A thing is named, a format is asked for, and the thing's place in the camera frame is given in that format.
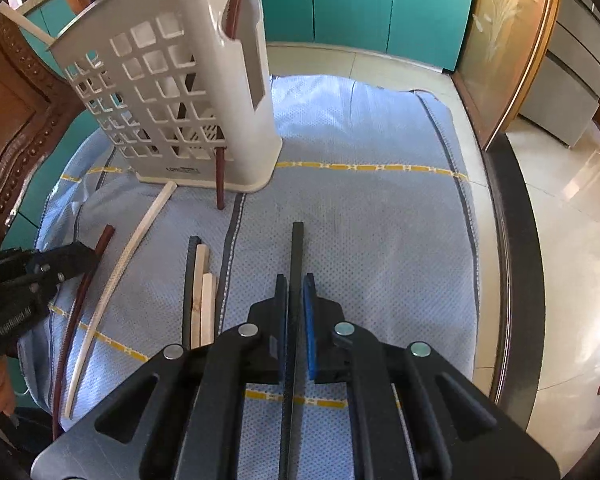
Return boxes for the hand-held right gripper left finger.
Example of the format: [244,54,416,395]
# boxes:
[30,274,287,480]

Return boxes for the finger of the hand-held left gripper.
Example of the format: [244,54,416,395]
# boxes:
[26,241,101,282]

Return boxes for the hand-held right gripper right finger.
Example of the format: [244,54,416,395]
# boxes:
[302,273,562,480]

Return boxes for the white chopstick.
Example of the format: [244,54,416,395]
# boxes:
[62,181,178,420]

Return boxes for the black chopstick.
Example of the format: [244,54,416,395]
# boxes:
[278,221,306,480]
[182,235,201,351]

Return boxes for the light wood chopstick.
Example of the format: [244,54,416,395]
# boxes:
[190,243,212,350]
[200,272,217,347]

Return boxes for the grey plastic utensil basket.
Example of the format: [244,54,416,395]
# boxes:
[47,0,284,195]

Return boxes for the beige chopstick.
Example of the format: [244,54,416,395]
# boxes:
[0,1,57,47]

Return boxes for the person's left hand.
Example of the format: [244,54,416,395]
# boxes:
[0,356,19,417]

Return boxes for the blue checked cloth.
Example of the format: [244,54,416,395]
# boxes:
[17,74,481,480]

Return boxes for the carved wooden chair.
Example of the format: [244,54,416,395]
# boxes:
[0,7,90,252]

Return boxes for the teal cabinets under stove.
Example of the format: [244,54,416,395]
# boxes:
[257,0,477,73]

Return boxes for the frosted glass sliding door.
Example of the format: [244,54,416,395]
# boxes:
[452,0,565,152]

